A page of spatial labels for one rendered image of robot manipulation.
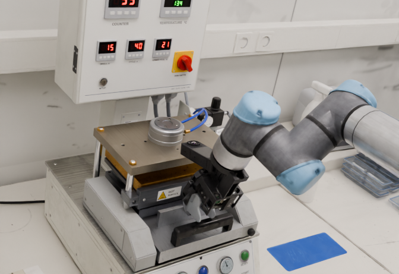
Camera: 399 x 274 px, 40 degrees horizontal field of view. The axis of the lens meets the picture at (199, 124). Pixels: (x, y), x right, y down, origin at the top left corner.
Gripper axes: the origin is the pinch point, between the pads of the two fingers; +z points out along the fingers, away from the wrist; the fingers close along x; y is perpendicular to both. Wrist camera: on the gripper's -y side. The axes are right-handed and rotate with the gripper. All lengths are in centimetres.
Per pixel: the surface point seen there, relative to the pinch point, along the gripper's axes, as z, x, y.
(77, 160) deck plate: 19.6, -9.5, -32.3
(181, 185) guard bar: -3.0, -1.1, -4.3
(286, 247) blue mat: 24.5, 39.8, 6.8
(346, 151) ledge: 30, 97, -22
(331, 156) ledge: 30, 89, -22
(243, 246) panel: 6.1, 12.2, 9.9
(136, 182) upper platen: -2.4, -10.2, -8.0
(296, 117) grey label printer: 34, 91, -45
